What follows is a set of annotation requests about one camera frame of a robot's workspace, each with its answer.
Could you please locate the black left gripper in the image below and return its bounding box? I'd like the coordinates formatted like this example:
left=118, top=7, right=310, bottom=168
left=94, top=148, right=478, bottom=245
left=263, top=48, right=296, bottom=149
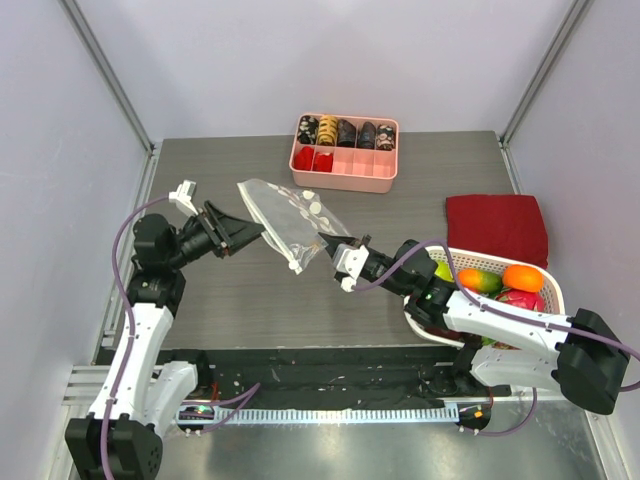
left=166, top=201, right=264, bottom=270

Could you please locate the clear polka dot zip bag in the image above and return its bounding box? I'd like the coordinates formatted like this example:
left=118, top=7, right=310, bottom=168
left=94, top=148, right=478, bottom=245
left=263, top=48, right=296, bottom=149
left=237, top=179, right=351, bottom=274

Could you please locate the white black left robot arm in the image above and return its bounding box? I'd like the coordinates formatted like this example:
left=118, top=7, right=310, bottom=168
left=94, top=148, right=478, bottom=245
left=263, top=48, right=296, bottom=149
left=65, top=202, right=264, bottom=479

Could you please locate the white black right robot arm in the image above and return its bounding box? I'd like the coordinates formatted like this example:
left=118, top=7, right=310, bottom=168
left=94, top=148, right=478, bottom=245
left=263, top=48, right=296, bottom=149
left=321, top=234, right=639, bottom=415

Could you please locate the red item compartment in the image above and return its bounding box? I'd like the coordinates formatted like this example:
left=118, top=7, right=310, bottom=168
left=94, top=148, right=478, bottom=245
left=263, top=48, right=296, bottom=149
left=313, top=152, right=334, bottom=173
left=292, top=146, right=315, bottom=171

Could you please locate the red item left compartment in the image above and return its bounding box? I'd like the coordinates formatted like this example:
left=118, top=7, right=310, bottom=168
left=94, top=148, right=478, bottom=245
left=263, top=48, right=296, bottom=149
left=292, top=146, right=315, bottom=171

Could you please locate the pink divided organizer box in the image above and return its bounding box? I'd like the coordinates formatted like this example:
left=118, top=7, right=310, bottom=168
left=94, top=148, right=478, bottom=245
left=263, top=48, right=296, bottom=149
left=289, top=113, right=399, bottom=194

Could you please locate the yellow black patterned roll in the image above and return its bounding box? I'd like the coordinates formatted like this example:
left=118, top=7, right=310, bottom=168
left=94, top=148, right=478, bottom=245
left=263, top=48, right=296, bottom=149
left=316, top=115, right=339, bottom=146

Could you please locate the dark brown sock roll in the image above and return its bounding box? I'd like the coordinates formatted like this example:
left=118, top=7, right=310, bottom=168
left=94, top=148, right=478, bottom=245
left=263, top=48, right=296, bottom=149
left=336, top=118, right=357, bottom=148

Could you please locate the green pear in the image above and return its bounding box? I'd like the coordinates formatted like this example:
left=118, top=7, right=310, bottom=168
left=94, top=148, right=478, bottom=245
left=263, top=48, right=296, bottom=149
left=435, top=260, right=455, bottom=283

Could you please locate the black dotted sock roll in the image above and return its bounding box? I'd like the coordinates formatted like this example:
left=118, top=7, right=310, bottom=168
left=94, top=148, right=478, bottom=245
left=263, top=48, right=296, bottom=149
left=356, top=121, right=376, bottom=150

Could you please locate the black pink floral roll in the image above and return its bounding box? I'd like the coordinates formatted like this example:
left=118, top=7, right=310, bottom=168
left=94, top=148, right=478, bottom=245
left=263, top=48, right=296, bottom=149
left=375, top=124, right=396, bottom=151

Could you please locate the black floral sock roll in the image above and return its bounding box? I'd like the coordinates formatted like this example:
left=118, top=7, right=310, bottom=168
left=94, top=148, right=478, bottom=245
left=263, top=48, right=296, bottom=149
left=296, top=115, right=319, bottom=145

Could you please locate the white perforated fruit basket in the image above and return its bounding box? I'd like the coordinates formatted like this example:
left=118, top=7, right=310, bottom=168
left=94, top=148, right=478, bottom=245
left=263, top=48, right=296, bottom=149
left=404, top=248, right=565, bottom=349

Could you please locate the orange green mango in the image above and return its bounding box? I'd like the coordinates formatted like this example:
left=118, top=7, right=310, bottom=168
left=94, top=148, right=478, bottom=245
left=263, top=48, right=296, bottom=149
left=458, top=268, right=503, bottom=295

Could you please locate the folded red cloth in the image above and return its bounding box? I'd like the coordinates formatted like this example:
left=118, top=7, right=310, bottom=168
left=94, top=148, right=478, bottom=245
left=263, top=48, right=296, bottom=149
left=445, top=194, right=549, bottom=269

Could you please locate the orange tangerine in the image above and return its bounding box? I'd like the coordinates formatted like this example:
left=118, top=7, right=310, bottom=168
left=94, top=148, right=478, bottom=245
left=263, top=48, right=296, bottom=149
left=502, top=264, right=544, bottom=293

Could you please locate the pink dragon fruit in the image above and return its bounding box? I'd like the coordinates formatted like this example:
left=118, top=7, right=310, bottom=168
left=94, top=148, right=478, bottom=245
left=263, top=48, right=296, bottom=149
left=494, top=289, right=545, bottom=312

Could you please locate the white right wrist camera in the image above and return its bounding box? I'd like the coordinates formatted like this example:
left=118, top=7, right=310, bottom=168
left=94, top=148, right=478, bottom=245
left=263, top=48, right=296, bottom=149
left=332, top=244, right=369, bottom=293

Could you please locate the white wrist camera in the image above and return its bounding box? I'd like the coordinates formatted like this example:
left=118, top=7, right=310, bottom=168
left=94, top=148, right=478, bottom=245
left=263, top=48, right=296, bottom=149
left=168, top=180, right=198, bottom=216
left=332, top=244, right=369, bottom=293

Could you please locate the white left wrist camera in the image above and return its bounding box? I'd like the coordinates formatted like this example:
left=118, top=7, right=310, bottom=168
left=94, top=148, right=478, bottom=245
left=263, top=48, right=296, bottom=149
left=168, top=180, right=198, bottom=216

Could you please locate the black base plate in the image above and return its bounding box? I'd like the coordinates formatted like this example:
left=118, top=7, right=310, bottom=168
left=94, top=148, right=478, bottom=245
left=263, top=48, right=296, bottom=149
left=157, top=346, right=511, bottom=410

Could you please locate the white slotted cable duct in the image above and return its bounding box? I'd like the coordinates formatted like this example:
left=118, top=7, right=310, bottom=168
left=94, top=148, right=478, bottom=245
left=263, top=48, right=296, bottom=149
left=170, top=403, right=459, bottom=429

